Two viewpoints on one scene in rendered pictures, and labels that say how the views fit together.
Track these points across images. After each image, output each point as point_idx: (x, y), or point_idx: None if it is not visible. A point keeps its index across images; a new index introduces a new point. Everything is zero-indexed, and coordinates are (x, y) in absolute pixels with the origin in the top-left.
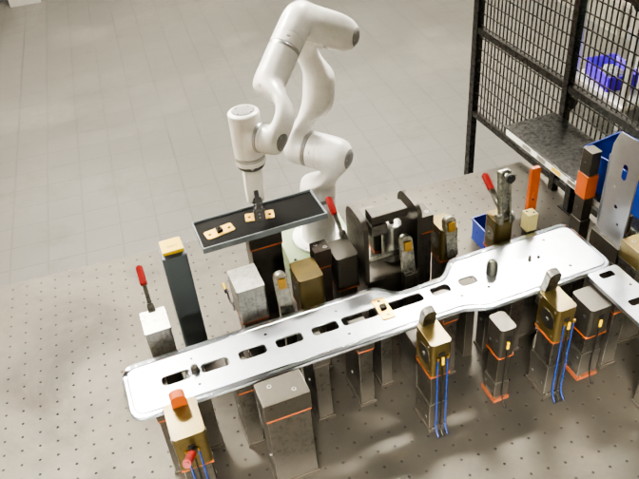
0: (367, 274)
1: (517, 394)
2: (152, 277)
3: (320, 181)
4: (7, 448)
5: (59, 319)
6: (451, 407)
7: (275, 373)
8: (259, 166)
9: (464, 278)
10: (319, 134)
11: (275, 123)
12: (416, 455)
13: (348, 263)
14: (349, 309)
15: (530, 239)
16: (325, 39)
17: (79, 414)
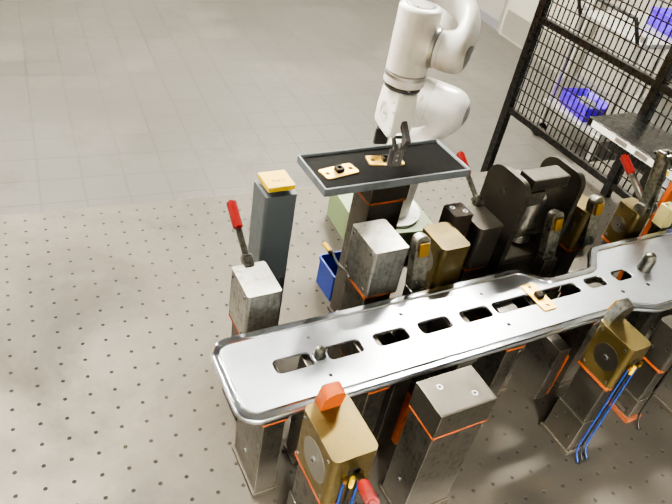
0: (505, 253)
1: (648, 415)
2: (178, 232)
3: (425, 137)
4: None
5: (55, 270)
6: None
7: (430, 367)
8: (418, 89)
9: None
10: (434, 79)
11: (466, 28)
12: (558, 485)
13: (490, 236)
14: (497, 293)
15: (667, 237)
16: None
17: (98, 402)
